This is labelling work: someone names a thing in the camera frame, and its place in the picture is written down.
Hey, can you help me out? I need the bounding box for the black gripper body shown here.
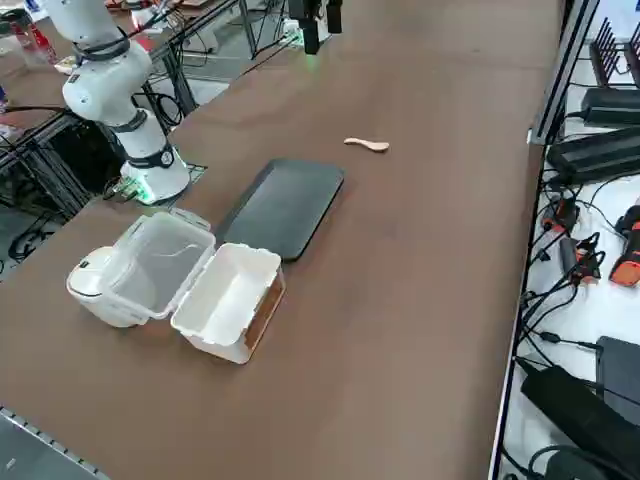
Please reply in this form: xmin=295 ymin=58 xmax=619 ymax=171
xmin=289 ymin=0 xmax=331 ymax=24

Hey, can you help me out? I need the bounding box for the translucent plastic container lid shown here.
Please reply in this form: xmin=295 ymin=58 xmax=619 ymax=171
xmin=106 ymin=208 xmax=218 ymax=322

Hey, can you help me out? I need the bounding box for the white rectangular plastic container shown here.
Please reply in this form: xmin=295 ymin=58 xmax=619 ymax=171
xmin=169 ymin=242 xmax=288 ymax=367

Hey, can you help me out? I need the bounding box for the black rectangular tray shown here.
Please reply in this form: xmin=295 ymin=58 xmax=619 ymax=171
xmin=215 ymin=157 xmax=347 ymax=264

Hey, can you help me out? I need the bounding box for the red bottle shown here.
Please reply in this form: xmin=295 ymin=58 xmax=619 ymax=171
xmin=28 ymin=18 xmax=52 ymax=52

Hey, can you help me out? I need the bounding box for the black pronged rack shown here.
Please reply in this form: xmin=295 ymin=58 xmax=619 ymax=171
xmin=588 ymin=17 xmax=640 ymax=90

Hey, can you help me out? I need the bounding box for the long black power adapter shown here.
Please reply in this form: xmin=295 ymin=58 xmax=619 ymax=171
xmin=546 ymin=126 xmax=640 ymax=185

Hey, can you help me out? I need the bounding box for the orange black plug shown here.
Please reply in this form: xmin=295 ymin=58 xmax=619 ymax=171
xmin=573 ymin=233 xmax=607 ymax=285
xmin=541 ymin=196 xmax=582 ymax=235

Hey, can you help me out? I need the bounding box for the orange black power tool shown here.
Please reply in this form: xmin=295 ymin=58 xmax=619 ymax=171
xmin=607 ymin=203 xmax=640 ymax=290

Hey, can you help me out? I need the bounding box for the large black power brick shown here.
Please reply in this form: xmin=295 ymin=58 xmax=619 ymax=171
xmin=519 ymin=363 xmax=640 ymax=480

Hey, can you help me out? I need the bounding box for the dark grey flat box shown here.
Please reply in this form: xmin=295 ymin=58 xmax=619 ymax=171
xmin=596 ymin=335 xmax=640 ymax=427

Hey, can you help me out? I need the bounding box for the aluminium frame post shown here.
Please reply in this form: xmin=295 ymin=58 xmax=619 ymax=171
xmin=529 ymin=0 xmax=601 ymax=146

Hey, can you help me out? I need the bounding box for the black metal table frame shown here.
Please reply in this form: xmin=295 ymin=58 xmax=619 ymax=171
xmin=0 ymin=106 xmax=129 ymax=227

